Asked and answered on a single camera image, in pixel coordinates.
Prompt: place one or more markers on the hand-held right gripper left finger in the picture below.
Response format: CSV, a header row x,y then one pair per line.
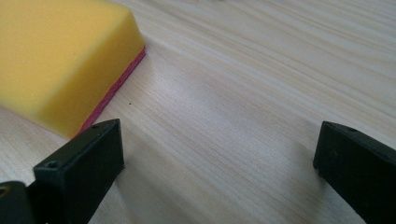
x,y
77,174

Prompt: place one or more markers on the yellow sponge with red base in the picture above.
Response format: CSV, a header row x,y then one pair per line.
x,y
62,59

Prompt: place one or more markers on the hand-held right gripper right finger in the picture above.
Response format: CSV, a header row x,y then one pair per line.
x,y
358,168

